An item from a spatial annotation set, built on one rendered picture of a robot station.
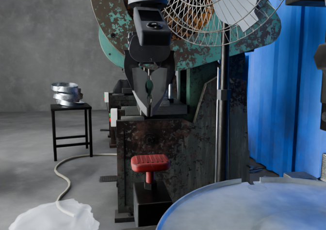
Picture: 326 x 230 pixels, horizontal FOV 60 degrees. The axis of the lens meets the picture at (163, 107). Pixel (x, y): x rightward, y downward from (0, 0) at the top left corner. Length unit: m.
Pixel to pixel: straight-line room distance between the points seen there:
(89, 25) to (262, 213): 6.66
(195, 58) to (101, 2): 0.56
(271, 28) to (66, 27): 5.67
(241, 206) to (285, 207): 0.04
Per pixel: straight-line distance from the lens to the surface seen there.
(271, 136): 2.73
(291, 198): 0.36
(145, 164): 0.51
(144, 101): 0.51
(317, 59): 0.27
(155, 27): 0.43
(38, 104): 7.02
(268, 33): 1.71
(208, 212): 0.31
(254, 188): 0.37
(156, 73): 0.51
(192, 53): 1.55
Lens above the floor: 0.92
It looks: 8 degrees down
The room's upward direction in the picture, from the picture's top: straight up
